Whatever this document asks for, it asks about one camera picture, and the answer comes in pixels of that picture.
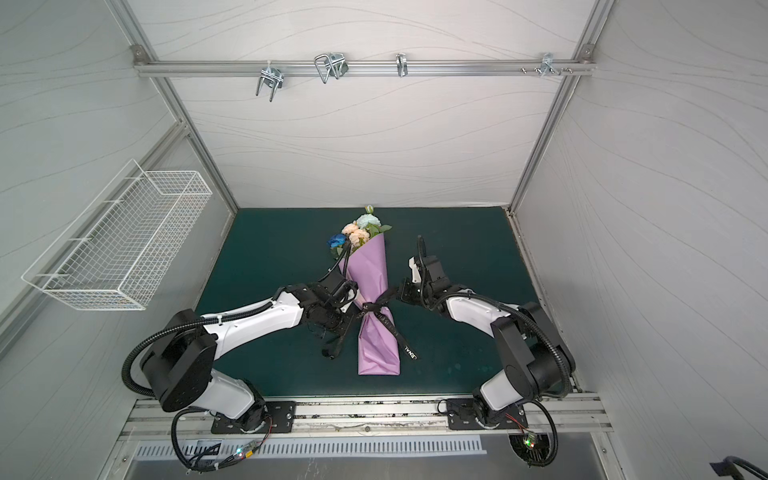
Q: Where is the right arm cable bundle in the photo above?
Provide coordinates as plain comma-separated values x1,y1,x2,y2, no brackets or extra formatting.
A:
508,400,559,468

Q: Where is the metal bolt clamp right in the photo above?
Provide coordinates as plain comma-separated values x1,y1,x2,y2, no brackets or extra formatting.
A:
520,53,574,77

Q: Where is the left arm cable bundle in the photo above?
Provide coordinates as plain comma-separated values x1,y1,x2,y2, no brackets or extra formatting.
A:
169,407,274,474

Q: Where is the blue fake flower stem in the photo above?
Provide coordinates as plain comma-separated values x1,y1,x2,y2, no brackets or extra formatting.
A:
328,234,347,258

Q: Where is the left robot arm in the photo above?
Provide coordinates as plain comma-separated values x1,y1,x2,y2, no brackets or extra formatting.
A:
121,271,358,422

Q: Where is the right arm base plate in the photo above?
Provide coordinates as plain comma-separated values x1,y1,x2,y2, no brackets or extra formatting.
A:
436,396,528,432

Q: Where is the metal U-bolt clamp middle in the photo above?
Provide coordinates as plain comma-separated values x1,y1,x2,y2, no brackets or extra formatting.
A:
314,52,349,84

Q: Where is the white wire basket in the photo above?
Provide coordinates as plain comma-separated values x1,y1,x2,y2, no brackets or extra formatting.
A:
21,160,212,311

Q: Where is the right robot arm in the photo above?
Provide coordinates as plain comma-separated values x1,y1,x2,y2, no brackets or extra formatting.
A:
403,256,575,415

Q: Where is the aluminium crossbar rail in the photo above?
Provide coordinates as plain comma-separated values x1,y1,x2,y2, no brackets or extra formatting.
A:
134,57,597,78

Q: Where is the green table mat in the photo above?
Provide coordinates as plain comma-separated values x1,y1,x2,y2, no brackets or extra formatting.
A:
195,207,536,396

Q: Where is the metal bracket clamp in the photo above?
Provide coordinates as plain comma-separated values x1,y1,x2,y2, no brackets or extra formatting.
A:
395,53,408,78

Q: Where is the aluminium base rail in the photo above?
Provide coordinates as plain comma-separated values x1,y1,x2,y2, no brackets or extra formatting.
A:
118,393,613,441

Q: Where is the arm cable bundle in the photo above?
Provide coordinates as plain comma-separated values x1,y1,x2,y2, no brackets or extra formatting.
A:
508,400,559,468
169,407,274,474

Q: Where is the pink purple wrapping paper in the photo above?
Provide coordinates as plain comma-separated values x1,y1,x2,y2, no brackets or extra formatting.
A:
339,234,400,376

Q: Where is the black ribbon strap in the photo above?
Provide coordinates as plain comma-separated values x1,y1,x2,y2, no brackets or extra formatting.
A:
322,286,419,362

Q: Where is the metal U-bolt clamp left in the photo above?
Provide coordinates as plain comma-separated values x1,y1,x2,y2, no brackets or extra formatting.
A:
255,64,284,102

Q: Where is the white vent grille strip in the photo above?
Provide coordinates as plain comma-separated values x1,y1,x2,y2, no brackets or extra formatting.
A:
134,435,488,461

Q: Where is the metal u-bolt clamp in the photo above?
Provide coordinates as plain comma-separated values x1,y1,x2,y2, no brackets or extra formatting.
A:
255,64,284,102
314,52,349,84

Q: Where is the mint fake flower stem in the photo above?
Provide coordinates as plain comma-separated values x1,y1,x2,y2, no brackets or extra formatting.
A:
355,205,392,238

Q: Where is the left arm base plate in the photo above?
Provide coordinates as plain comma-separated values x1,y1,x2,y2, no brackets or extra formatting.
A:
211,400,296,435

